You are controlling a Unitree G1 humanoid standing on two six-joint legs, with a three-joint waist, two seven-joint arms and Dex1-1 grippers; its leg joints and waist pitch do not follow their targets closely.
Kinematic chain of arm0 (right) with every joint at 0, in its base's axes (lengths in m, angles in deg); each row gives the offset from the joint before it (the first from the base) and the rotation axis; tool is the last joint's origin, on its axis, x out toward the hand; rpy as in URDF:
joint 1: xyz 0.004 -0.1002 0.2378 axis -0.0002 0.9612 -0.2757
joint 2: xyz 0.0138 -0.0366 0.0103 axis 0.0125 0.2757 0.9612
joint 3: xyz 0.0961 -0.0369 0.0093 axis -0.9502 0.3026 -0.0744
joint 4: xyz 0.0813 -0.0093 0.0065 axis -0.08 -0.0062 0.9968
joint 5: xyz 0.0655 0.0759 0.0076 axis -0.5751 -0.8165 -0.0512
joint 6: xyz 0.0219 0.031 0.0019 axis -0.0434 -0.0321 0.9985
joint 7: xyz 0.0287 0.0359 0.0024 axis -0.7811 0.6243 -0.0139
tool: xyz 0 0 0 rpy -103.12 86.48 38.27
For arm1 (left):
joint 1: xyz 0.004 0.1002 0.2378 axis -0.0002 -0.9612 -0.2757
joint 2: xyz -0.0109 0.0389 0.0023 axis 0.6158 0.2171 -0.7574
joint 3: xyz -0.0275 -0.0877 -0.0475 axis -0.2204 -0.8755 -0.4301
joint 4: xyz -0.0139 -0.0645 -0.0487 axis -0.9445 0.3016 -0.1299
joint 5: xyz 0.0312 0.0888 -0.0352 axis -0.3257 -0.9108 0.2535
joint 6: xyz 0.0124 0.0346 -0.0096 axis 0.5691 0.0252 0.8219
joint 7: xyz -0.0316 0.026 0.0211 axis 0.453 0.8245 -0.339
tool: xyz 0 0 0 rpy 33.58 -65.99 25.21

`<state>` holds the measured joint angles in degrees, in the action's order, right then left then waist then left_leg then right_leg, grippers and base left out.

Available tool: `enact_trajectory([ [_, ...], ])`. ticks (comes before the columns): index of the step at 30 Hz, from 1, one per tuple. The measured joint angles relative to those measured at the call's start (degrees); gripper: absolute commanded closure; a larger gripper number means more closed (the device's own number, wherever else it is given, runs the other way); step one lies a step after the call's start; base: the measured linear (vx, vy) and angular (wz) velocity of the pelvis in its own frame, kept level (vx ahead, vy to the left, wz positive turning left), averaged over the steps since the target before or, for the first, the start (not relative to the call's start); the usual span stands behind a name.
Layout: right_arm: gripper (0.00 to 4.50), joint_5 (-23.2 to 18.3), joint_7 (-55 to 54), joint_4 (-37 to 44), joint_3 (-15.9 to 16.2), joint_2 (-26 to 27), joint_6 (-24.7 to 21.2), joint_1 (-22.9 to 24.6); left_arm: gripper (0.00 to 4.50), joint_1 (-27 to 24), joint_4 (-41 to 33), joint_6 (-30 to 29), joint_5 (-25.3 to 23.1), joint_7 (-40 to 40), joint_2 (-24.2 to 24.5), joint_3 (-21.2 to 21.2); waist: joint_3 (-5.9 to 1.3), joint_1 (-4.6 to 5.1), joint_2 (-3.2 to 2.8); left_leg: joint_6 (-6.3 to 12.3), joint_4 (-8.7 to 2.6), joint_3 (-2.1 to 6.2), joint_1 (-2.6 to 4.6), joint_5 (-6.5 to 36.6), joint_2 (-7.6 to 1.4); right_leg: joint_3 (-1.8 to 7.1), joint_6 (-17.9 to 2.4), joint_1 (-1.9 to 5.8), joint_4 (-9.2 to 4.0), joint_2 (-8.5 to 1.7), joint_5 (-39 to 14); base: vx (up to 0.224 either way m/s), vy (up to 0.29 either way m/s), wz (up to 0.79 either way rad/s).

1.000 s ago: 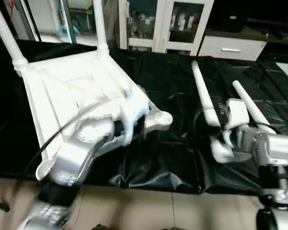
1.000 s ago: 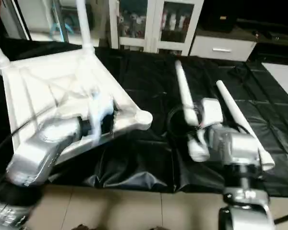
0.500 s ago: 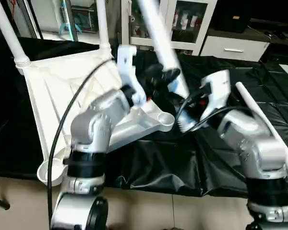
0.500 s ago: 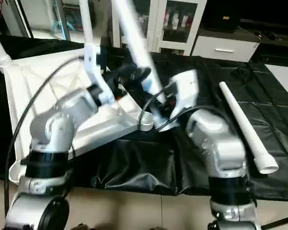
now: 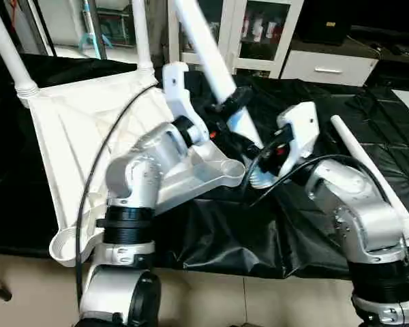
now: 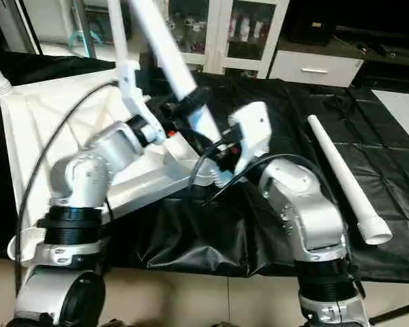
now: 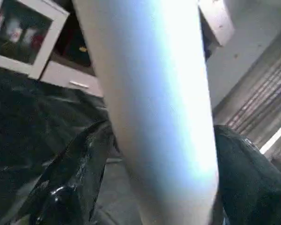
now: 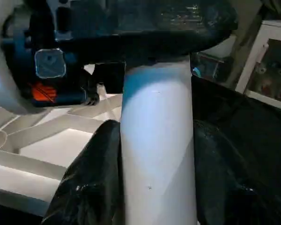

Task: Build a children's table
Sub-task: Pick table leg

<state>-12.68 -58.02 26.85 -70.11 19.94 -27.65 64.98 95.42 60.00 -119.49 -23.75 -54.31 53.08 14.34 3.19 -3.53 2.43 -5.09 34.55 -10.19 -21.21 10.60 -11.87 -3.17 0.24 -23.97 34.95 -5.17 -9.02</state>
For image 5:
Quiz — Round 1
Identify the black box with orange label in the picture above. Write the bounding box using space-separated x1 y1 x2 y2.
298 0 352 47

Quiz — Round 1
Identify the black TV stand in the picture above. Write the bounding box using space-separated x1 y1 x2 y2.
347 25 409 62

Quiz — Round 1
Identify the white plastic table leg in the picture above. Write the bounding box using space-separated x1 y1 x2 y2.
172 0 272 190
0 0 40 103
330 114 409 248
132 0 156 78

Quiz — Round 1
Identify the white drawer unit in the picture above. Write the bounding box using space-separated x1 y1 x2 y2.
281 50 379 88

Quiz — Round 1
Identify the black mat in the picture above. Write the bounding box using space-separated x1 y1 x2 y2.
0 52 409 280

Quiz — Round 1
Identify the light blue plastic stand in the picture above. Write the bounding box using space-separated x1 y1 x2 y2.
77 0 114 50

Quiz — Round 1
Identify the white glass-door cabinet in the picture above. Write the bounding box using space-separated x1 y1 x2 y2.
166 0 304 78

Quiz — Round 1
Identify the white plastic table top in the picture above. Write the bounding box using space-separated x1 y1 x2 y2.
18 69 246 268

